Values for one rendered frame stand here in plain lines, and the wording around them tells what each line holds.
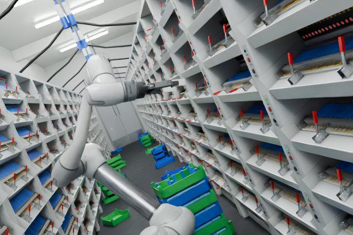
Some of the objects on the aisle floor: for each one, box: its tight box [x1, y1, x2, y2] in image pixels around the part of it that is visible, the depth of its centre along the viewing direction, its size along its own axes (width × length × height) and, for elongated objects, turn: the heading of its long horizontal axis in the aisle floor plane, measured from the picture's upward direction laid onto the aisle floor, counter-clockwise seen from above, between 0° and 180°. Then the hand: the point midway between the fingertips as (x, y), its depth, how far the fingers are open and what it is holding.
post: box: [206, 0, 341, 235], centre depth 139 cm, size 20×9×174 cm, turn 2°
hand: (177, 85), depth 179 cm, fingers open, 11 cm apart
